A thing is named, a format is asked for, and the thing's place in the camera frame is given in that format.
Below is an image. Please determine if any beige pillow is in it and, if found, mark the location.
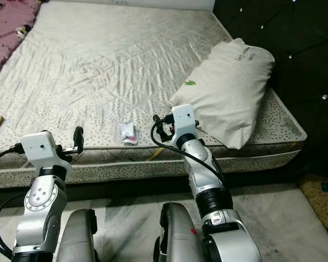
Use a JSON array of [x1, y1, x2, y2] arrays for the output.
[[168, 38, 276, 151]]

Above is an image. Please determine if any purple cartoon print blanket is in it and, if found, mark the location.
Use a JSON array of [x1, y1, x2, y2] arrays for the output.
[[0, 0, 42, 87]]

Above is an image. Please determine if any white quilted mattress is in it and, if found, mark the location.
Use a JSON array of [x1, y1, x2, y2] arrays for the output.
[[0, 1, 308, 190]]

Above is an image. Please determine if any grey robot left leg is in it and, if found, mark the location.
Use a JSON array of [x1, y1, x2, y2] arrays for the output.
[[57, 209, 99, 262]]

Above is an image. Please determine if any grey robot leg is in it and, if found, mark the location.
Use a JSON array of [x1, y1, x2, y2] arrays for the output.
[[57, 209, 99, 262], [153, 202, 206, 262]]

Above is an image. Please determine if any grey robot right leg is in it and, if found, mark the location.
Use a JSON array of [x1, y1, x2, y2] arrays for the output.
[[153, 202, 206, 262]]

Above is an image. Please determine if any black tufted headboard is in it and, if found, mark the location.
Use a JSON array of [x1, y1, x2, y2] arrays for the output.
[[213, 0, 328, 181]]

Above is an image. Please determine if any brown floor mat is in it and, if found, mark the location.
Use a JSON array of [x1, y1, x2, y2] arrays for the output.
[[298, 175, 328, 241]]

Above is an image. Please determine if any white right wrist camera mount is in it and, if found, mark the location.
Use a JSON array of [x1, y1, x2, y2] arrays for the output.
[[172, 104, 197, 144]]

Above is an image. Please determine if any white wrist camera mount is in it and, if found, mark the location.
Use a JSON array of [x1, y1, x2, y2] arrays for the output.
[[21, 131, 72, 178], [172, 104, 197, 144]]

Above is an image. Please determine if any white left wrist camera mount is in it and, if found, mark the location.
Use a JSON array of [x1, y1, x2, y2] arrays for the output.
[[21, 131, 72, 178]]

